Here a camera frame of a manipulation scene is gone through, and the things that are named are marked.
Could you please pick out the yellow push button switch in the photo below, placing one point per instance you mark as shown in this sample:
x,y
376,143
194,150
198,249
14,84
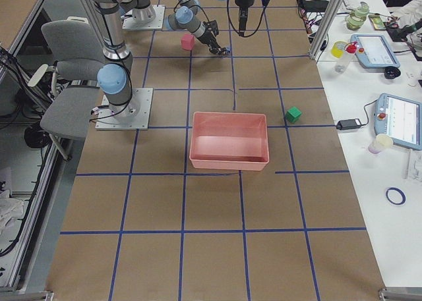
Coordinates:
x,y
225,54

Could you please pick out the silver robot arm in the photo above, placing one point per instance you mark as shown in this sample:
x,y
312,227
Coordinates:
x,y
115,77
184,16

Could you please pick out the pink cube center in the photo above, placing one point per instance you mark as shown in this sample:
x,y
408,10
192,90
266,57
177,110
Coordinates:
x,y
187,42

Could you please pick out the pink plastic bin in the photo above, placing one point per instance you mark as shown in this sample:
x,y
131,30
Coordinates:
x,y
229,141

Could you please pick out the green cube near bin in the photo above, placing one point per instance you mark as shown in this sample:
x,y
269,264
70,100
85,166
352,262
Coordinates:
x,y
293,114

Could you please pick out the clear plastic bottle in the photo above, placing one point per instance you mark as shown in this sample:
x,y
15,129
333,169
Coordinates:
x,y
350,50

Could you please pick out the green tape rolls stack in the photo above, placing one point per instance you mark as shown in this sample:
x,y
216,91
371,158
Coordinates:
x,y
357,17

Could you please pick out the smartphone on desk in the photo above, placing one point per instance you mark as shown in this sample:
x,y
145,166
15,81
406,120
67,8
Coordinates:
x,y
377,22

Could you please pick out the upper teach pendant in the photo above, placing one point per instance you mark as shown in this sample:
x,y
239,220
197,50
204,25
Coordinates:
x,y
374,51

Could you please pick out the teach pendant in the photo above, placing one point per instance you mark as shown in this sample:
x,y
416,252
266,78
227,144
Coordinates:
x,y
374,51
400,119

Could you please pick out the grey office chair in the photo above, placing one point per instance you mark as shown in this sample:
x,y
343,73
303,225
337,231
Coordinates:
x,y
77,59

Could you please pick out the black power adapter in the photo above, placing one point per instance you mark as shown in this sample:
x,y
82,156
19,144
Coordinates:
x,y
348,124

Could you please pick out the black round object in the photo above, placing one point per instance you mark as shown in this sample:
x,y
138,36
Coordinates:
x,y
391,73

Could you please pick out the translucent plastic cup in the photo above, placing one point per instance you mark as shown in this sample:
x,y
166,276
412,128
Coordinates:
x,y
380,143

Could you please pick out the lower teach pendant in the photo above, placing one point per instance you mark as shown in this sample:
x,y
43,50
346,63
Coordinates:
x,y
400,119

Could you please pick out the blue tape roll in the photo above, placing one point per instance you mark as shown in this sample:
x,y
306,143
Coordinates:
x,y
395,196

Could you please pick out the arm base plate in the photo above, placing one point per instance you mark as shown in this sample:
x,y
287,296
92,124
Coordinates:
x,y
149,18
134,116

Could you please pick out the aluminium frame upright right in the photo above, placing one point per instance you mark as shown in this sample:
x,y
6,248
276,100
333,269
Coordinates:
x,y
324,27

